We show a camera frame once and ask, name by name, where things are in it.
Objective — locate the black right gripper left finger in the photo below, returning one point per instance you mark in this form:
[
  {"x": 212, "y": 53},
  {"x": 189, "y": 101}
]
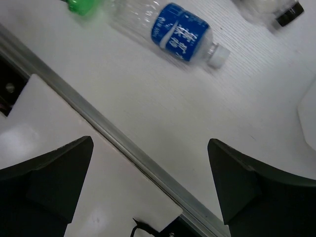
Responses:
[{"x": 38, "y": 197}]

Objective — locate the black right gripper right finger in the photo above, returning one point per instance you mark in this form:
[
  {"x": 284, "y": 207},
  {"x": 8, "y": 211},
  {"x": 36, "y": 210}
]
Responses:
[{"x": 259, "y": 200}]

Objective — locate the clear bottle black cap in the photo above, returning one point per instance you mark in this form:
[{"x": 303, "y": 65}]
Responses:
[{"x": 277, "y": 13}]

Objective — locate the clear bottle blue label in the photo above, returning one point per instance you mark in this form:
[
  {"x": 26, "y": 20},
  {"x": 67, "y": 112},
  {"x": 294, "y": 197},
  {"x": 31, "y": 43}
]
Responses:
[{"x": 165, "y": 25}]

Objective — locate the green plastic bottle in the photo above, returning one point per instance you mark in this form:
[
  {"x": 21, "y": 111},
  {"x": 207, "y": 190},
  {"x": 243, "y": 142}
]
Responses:
[{"x": 81, "y": 7}]

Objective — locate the white plastic bin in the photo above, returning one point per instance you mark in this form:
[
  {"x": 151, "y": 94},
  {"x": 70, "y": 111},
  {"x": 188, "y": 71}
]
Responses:
[{"x": 307, "y": 115}]

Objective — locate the aluminium table rail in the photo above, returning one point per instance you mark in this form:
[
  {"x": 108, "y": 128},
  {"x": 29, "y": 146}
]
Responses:
[{"x": 195, "y": 214}]

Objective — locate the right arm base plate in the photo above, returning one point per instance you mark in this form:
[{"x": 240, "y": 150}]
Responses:
[{"x": 12, "y": 82}]

